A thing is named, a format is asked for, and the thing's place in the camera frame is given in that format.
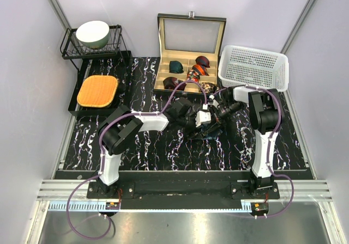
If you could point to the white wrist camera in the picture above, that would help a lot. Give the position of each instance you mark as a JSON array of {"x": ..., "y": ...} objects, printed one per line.
[
  {"x": 203, "y": 116},
  {"x": 212, "y": 101}
]

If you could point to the red floral rolled tie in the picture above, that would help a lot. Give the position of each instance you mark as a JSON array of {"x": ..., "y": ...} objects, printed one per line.
[{"x": 193, "y": 76}]

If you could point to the beige floral rolled tie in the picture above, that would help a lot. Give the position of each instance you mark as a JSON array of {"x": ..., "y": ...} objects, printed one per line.
[{"x": 208, "y": 88}]

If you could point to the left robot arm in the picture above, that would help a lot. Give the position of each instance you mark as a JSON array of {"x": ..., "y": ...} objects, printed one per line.
[{"x": 118, "y": 131}]

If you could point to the orange striped rolled tie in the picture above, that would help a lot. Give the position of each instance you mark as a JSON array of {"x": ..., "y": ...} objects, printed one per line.
[{"x": 200, "y": 70}]

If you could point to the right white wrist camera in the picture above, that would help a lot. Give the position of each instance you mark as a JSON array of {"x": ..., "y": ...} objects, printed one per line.
[{"x": 212, "y": 101}]

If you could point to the maroon striped rolled tie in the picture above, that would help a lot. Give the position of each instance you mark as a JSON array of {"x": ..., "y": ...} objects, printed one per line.
[{"x": 202, "y": 60}]

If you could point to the black tie storage box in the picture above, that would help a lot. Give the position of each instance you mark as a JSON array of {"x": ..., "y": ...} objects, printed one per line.
[{"x": 184, "y": 38}]

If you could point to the black tray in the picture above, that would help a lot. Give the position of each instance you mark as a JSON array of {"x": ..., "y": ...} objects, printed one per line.
[{"x": 116, "y": 66}]

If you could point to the white green bowl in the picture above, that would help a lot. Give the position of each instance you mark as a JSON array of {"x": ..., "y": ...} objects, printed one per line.
[{"x": 93, "y": 34}]

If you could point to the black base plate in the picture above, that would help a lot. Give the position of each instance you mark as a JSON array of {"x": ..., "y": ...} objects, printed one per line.
[{"x": 184, "y": 190}]

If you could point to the white plastic basket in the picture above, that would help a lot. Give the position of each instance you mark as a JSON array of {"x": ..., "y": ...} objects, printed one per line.
[{"x": 259, "y": 68}]

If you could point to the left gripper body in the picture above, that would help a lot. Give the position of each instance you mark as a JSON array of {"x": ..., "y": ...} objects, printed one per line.
[{"x": 187, "y": 122}]

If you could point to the dark red rolled tie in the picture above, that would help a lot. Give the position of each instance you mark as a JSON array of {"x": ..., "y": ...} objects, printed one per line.
[{"x": 172, "y": 83}]

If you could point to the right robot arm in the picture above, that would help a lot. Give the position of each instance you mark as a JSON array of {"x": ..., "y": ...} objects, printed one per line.
[{"x": 265, "y": 117}]

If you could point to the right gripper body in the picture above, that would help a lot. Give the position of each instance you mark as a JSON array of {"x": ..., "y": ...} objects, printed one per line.
[{"x": 227, "y": 109}]

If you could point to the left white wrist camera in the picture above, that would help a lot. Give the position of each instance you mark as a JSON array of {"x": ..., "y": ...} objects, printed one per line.
[{"x": 203, "y": 116}]

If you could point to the dark green rolled tie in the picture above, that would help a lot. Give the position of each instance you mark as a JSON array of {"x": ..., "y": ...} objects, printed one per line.
[{"x": 175, "y": 67}]

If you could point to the black wire dish rack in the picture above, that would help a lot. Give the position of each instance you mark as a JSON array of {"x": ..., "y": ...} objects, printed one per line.
[{"x": 71, "y": 48}]

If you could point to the blue patterned necktie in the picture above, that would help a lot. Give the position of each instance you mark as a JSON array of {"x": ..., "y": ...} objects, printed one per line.
[{"x": 209, "y": 133}]

